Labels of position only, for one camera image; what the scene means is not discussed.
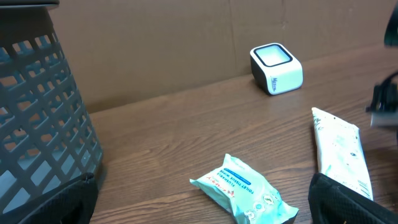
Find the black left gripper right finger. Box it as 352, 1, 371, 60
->
308, 173, 397, 224

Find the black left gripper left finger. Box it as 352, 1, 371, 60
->
1, 172, 99, 224

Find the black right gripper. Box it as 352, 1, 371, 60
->
366, 72, 397, 113

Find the white bamboo print tube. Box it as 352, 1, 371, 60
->
312, 107, 374, 200

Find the teal plastic packet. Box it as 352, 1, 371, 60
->
190, 154, 299, 224

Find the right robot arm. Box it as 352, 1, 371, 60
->
366, 4, 397, 113

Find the white barcode scanner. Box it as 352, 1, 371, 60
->
249, 42, 303, 95

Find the grey plastic mesh basket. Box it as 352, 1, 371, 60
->
1, 1, 103, 213

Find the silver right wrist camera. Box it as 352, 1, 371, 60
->
371, 112, 397, 128

